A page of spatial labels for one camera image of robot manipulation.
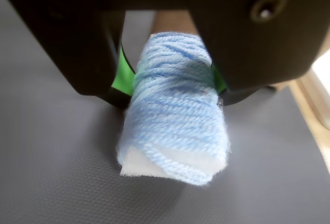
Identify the brown cardboard box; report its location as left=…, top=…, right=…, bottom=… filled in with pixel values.
left=153, top=9, right=197, bottom=38

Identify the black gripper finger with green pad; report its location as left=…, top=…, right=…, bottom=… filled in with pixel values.
left=0, top=0, right=136, bottom=108
left=180, top=0, right=330, bottom=106

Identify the grey table mat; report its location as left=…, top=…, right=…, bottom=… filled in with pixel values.
left=0, top=0, right=330, bottom=224

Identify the light blue yarn-wrapped block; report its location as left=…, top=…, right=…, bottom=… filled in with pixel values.
left=117, top=30, right=233, bottom=187

